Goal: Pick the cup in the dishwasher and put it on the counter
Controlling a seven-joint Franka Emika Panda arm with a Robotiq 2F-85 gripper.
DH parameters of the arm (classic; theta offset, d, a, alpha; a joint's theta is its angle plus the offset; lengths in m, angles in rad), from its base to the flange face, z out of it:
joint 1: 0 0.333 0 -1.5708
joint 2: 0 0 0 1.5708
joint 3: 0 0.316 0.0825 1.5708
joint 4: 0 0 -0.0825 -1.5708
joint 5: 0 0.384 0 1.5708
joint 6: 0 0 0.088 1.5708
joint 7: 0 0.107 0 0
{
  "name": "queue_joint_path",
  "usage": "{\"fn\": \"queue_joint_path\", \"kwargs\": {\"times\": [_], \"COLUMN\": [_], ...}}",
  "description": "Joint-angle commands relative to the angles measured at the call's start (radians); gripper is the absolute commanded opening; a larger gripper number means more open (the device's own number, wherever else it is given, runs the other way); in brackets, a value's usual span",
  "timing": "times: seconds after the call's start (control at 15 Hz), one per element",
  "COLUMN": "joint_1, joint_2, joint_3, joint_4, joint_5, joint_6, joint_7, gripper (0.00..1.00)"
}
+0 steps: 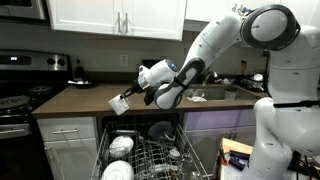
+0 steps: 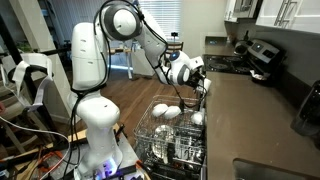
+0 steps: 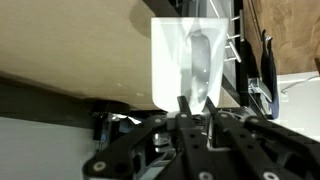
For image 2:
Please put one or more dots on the narrow white wall cabinet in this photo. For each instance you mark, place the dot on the narrow white wall cabinet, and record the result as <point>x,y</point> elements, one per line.
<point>230,10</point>

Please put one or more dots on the dark dish with scraps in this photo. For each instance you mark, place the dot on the dark dish with scraps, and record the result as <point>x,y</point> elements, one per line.
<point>259,77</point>

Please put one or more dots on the white plates in dishwasher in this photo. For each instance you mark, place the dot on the white plates in dishwasher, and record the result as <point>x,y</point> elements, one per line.
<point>159,110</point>

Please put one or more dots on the white bowl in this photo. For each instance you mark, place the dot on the white bowl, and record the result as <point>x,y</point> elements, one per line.
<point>197,118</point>
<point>172,112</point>

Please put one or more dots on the kitchen sink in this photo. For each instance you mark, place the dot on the kitchen sink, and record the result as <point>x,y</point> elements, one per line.
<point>266,171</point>

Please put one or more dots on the white drawer unit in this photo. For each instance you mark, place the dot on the white drawer unit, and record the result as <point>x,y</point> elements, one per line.
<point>140,66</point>

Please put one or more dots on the person's hand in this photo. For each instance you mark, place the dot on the person's hand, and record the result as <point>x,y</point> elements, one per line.
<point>1,108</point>

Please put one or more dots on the steel microwave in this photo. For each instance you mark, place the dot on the steel microwave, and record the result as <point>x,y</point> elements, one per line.
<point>245,6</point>

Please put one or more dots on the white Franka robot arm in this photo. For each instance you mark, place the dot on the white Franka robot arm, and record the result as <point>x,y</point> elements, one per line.
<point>96,66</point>

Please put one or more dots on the dishwasher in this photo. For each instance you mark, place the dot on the dishwasher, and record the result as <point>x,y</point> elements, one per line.
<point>156,176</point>

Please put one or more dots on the wooden desk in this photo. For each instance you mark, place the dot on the wooden desk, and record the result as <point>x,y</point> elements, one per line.
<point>120,50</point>

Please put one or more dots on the dark glass pitcher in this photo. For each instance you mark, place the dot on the dark glass pitcher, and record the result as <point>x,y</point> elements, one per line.
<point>310,110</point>

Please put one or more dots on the wooden chair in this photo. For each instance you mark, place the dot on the wooden chair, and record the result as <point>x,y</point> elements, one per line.
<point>176,46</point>

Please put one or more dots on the metal robot base platform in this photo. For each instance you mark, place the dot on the metal robot base platform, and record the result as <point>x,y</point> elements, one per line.
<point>130,156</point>

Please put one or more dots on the black kitchen stove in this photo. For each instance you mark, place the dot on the black kitchen stove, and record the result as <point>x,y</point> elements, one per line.
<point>230,65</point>

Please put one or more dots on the wooden board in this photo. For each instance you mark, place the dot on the wooden board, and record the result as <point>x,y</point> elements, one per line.
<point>76,135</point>

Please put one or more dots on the black camera on tripod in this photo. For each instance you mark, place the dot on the black camera on tripod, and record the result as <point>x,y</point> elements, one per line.
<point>174,35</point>

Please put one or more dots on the window blinds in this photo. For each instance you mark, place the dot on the window blinds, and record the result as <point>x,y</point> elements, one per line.
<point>166,16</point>

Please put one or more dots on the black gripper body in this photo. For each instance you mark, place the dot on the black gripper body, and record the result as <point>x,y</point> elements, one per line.
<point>196,79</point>

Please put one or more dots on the dark bottle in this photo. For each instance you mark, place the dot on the dark bottle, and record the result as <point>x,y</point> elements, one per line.
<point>246,35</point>

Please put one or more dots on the white ceramic mug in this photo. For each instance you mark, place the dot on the white ceramic mug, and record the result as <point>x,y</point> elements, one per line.
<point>206,86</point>

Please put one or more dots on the white slanted beam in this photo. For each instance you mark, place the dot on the white slanted beam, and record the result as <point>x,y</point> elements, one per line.
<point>40,50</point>

